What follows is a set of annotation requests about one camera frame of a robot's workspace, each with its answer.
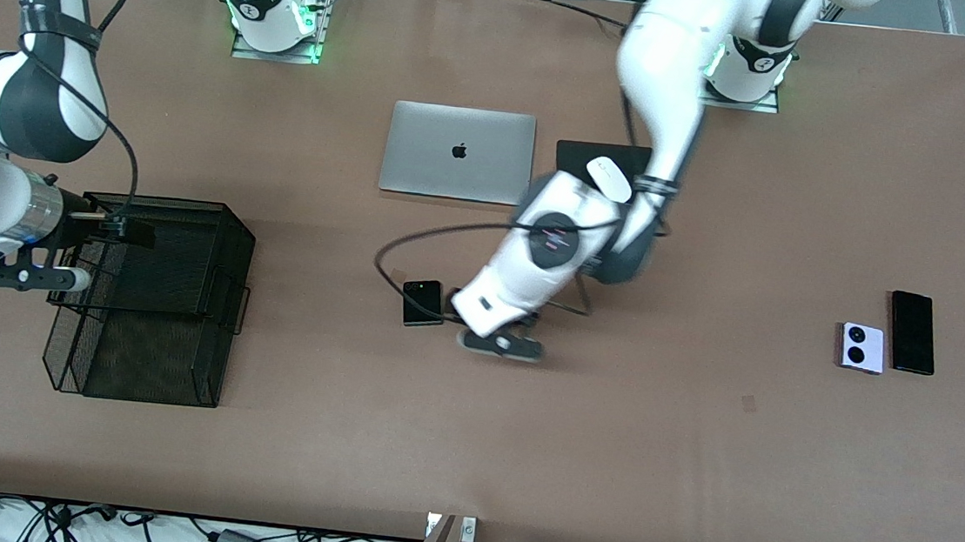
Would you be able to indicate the black mouse pad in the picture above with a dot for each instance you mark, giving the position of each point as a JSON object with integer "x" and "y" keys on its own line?
{"x": 571, "y": 152}

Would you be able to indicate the small square black phone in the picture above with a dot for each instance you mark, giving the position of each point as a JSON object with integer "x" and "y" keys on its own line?
{"x": 423, "y": 305}

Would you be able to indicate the black mesh two-tier tray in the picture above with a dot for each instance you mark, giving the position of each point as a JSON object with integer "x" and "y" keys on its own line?
{"x": 161, "y": 348}

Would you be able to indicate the silver laptop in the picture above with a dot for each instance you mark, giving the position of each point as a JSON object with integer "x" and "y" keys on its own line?
{"x": 423, "y": 152}

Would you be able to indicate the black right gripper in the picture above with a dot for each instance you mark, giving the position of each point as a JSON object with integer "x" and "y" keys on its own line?
{"x": 83, "y": 205}

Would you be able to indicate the white computer mouse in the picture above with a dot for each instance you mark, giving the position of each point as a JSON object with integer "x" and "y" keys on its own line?
{"x": 609, "y": 179}

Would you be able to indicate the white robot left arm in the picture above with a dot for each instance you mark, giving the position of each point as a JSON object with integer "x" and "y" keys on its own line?
{"x": 499, "y": 285}

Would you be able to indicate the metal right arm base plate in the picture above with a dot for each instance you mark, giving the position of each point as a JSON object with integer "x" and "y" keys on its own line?
{"x": 278, "y": 57}

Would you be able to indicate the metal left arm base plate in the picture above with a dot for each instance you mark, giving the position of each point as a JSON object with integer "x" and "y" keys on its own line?
{"x": 750, "y": 107}

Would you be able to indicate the long black phone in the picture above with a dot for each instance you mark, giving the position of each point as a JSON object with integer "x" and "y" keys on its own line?
{"x": 914, "y": 335}

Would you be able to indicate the lilac flip phone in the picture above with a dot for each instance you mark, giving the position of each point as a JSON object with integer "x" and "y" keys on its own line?
{"x": 869, "y": 348}

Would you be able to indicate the small white metal bracket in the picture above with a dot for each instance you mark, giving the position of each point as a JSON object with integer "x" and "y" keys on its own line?
{"x": 469, "y": 527}
{"x": 431, "y": 524}

